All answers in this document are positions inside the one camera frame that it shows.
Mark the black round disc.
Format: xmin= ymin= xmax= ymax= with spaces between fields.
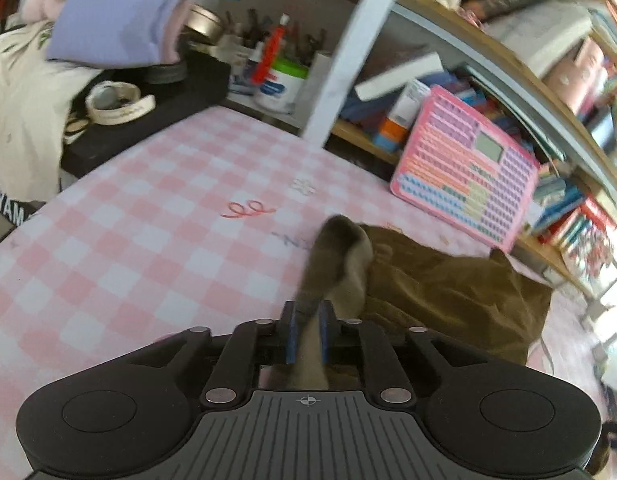
xmin=147 ymin=60 xmax=188 ymax=85

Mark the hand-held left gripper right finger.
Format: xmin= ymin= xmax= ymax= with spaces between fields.
xmin=316 ymin=300 xmax=484 ymax=407

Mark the pink toy keyboard tablet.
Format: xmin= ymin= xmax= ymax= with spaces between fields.
xmin=390 ymin=85 xmax=540 ymax=253

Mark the beige cloth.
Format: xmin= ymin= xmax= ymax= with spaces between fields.
xmin=0 ymin=22 xmax=96 ymax=203

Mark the round brass tin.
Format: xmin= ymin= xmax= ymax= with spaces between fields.
xmin=185 ymin=4 xmax=224 ymax=42

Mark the white jar green lid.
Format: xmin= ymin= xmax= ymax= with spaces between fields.
xmin=253 ymin=57 xmax=310 ymax=115

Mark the red bottle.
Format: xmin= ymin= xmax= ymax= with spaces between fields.
xmin=250 ymin=14 xmax=290 ymax=86

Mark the pen holder with pens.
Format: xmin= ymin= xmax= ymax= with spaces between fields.
xmin=227 ymin=9 xmax=266 ymax=97

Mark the lavender cushion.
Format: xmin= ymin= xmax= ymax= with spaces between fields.
xmin=46 ymin=0 xmax=196 ymax=68

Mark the white orange box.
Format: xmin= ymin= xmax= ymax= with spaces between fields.
xmin=373 ymin=79 xmax=433 ymax=154

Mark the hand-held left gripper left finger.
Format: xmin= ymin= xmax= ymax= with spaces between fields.
xmin=131 ymin=301 xmax=302 ymax=408

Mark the black keyboard case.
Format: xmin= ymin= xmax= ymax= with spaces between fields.
xmin=61 ymin=52 xmax=234 ymax=178

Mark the pink checkered table mat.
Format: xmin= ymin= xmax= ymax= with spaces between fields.
xmin=0 ymin=105 xmax=614 ymax=480

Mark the brown ribbed garment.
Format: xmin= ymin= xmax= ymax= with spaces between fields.
xmin=266 ymin=214 xmax=552 ymax=391

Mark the white wooden bookshelf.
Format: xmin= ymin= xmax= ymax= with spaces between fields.
xmin=208 ymin=0 xmax=617 ymax=301

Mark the white wristwatch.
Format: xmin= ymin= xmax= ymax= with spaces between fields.
xmin=85 ymin=81 xmax=156 ymax=127

